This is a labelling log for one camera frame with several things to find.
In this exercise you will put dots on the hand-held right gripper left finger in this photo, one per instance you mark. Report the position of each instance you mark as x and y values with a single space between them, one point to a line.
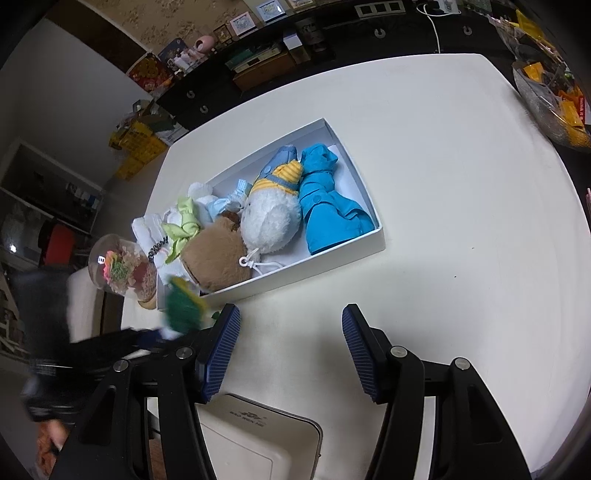
221 355

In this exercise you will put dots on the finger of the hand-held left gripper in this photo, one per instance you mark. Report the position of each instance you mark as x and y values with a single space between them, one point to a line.
129 341

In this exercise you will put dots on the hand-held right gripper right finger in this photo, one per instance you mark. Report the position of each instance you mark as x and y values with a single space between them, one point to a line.
362 355

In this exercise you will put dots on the green yellow knit scarf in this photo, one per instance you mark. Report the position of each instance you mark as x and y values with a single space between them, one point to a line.
184 309

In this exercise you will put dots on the brown plush bear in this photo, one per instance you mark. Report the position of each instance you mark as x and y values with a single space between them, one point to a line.
212 263

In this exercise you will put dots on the white cardboard box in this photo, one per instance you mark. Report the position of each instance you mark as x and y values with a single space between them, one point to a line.
332 261

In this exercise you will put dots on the white towel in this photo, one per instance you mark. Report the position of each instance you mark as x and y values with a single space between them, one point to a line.
145 230

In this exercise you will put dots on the light green cloth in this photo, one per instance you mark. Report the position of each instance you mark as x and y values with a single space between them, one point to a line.
187 217

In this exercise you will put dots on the blue doll coat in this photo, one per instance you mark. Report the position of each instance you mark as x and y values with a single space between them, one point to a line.
332 217

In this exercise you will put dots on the white plush with yellow scarf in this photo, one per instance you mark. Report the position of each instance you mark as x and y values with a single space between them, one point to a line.
272 217

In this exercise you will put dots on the person's left hand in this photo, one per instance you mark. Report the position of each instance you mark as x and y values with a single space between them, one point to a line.
53 438

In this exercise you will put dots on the white cushioned chair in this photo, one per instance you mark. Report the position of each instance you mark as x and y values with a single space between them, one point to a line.
85 295

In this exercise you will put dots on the glass dome with rose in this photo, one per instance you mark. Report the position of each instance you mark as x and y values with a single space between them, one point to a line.
120 267

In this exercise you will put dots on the red board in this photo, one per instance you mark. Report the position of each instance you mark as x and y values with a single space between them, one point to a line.
61 244

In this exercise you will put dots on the white open shelf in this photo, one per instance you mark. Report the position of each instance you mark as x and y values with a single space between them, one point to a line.
46 194

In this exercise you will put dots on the yellow plastic crate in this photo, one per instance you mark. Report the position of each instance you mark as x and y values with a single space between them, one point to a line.
131 134
151 148
131 168

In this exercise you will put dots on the red patterned poster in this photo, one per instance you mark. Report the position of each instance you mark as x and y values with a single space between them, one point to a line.
150 71

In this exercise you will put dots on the brown flat box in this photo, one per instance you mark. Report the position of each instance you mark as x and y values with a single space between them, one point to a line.
263 73

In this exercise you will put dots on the blue picture box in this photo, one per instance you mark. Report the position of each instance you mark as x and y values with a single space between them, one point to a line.
175 53

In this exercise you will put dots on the stack of green books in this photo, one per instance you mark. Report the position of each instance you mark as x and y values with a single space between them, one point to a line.
254 55

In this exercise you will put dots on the pink round toy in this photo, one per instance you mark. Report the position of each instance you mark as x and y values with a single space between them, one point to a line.
204 44

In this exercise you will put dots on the glass bowl of snacks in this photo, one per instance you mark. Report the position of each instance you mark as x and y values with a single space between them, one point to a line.
549 106

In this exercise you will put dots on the black long cabinet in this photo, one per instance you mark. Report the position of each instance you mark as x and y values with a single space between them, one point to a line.
351 41

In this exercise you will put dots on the small white box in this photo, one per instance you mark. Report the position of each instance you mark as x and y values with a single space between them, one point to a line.
293 41

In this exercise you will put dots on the dark small photo frame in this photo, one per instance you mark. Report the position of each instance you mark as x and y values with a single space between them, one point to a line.
222 33

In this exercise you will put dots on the grey wall socket panel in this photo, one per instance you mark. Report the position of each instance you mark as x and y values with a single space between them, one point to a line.
379 9

